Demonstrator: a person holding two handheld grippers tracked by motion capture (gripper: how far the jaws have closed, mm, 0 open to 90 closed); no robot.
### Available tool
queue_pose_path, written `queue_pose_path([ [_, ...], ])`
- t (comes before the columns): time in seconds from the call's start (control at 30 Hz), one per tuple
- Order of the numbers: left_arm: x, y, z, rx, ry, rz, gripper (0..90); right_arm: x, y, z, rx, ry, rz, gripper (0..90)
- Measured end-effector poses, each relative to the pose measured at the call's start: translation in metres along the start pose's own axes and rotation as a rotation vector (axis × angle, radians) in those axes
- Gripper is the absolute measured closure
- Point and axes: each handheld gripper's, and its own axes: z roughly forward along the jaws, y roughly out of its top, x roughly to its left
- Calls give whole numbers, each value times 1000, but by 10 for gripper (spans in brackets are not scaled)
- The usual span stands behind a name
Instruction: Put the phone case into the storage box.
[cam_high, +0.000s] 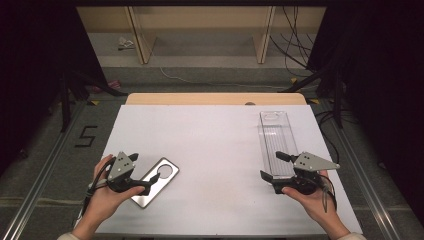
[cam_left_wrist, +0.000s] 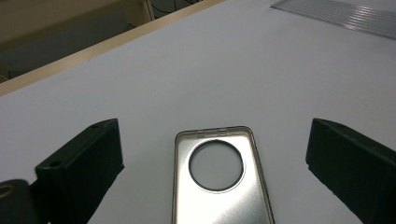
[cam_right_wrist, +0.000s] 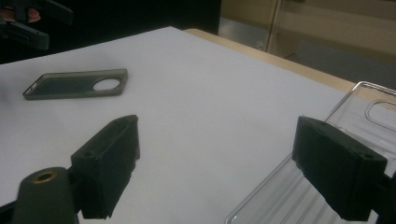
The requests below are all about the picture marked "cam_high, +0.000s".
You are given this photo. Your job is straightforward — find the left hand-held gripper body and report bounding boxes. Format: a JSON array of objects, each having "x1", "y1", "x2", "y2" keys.
[{"x1": 106, "y1": 151, "x2": 142, "y2": 194}]

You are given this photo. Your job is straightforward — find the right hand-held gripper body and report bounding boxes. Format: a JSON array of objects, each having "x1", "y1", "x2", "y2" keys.
[{"x1": 273, "y1": 151, "x2": 341, "y2": 195}]

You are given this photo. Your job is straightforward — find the metal plate with round hole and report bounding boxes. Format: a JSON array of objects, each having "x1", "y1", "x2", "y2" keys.
[{"x1": 130, "y1": 157, "x2": 180, "y2": 209}]

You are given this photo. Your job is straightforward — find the clear plastic tray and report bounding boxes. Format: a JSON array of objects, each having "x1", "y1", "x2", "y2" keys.
[{"x1": 258, "y1": 110, "x2": 300, "y2": 179}]

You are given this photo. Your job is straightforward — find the person's left hand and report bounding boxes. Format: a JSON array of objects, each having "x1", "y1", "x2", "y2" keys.
[{"x1": 83, "y1": 154, "x2": 145, "y2": 224}]

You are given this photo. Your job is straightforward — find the person's right hand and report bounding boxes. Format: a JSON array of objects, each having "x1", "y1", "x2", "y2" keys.
[{"x1": 281, "y1": 170, "x2": 344, "y2": 228}]

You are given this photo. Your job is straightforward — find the white table mat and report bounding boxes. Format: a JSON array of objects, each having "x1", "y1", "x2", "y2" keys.
[{"x1": 73, "y1": 104, "x2": 364, "y2": 236}]

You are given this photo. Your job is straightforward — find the black tripod stand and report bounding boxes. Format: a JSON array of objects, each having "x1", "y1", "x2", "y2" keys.
[
  {"x1": 59, "y1": 69, "x2": 128, "y2": 133},
  {"x1": 281, "y1": 66, "x2": 344, "y2": 129}
]

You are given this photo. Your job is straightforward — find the pink cloth scrap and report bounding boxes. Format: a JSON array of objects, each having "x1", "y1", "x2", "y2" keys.
[{"x1": 93, "y1": 79, "x2": 121, "y2": 93}]

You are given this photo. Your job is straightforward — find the black curtain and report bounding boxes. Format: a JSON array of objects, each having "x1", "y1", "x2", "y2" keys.
[
  {"x1": 306, "y1": 6, "x2": 424, "y2": 228},
  {"x1": 0, "y1": 0, "x2": 108, "y2": 174}
]

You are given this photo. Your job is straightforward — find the crumpled clear wrapper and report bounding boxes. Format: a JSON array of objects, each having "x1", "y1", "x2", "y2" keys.
[{"x1": 117, "y1": 36, "x2": 135, "y2": 51}]

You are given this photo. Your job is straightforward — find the light wooden shelf unit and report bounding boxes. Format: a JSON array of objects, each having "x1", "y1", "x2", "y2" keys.
[{"x1": 76, "y1": 5, "x2": 327, "y2": 65}]

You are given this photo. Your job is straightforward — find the left hand-held gripper cable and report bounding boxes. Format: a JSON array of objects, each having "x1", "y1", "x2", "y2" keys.
[{"x1": 71, "y1": 156, "x2": 116, "y2": 228}]

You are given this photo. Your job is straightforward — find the hanging black cables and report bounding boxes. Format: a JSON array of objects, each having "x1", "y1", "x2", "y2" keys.
[{"x1": 269, "y1": 5, "x2": 321, "y2": 78}]

